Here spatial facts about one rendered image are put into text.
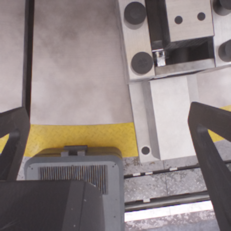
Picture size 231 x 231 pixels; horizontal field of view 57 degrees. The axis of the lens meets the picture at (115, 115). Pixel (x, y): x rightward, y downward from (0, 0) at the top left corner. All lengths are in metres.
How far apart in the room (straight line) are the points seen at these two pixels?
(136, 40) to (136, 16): 0.07
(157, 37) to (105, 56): 0.40
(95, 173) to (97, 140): 0.29
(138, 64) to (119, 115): 0.45
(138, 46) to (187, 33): 0.14
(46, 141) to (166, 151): 0.80
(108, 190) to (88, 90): 0.53
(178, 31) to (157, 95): 0.34
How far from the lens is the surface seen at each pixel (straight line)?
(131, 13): 0.66
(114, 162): 1.11
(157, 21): 0.70
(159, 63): 0.77
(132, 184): 1.44
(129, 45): 0.67
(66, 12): 1.12
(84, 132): 1.36
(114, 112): 1.02
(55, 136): 1.40
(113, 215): 1.23
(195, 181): 1.52
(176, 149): 0.93
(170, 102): 0.90
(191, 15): 0.64
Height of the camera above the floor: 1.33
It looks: 86 degrees down
